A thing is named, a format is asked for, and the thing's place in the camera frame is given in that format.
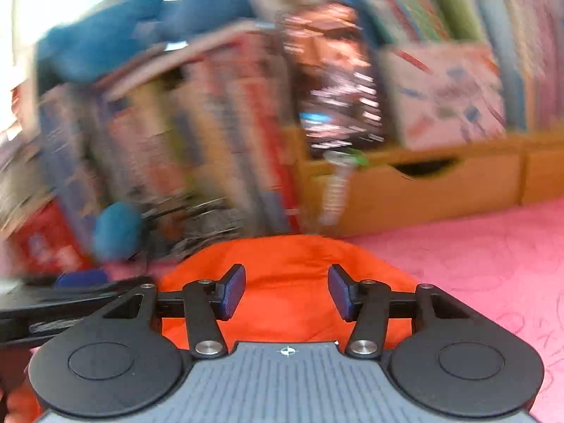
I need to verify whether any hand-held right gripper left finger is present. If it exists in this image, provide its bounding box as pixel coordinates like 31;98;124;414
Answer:
103;263;247;358

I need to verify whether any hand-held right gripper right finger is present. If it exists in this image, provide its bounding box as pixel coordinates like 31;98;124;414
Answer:
327;263;470;358

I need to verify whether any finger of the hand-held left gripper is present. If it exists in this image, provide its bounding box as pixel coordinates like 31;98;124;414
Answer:
0;276;156;313
56;270;111;289

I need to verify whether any orange puffer jacket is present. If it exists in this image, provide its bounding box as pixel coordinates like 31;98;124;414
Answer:
0;234;424;423

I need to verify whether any red plastic crate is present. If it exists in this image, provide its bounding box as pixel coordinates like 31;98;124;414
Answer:
9;203;94;275

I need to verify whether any round blue plush ball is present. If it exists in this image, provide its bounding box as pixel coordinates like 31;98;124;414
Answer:
94;202;145;262

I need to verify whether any miniature bicycle model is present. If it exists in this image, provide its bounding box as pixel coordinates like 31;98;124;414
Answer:
141;194;248;257

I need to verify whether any wooden shelf with drawers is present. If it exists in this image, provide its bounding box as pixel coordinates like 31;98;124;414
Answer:
286;125;564;237

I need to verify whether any row of thin blue books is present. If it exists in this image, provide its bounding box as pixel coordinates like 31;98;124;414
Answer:
37;84;112;248

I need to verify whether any row of thick colourful books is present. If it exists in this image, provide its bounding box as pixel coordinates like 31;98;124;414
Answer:
88;31;301;239

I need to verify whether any dark photo magazine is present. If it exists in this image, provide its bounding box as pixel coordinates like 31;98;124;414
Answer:
281;4;391;160

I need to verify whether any white printed box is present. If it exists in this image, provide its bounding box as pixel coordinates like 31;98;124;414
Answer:
380;44;508;151

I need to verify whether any blue plush toy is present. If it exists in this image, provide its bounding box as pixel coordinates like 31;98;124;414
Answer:
35;0;265;85

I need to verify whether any row of pastel shelf books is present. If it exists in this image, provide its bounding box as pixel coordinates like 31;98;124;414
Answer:
344;0;564;134

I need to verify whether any white coiled cable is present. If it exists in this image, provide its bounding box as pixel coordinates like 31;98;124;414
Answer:
319;150;367;226

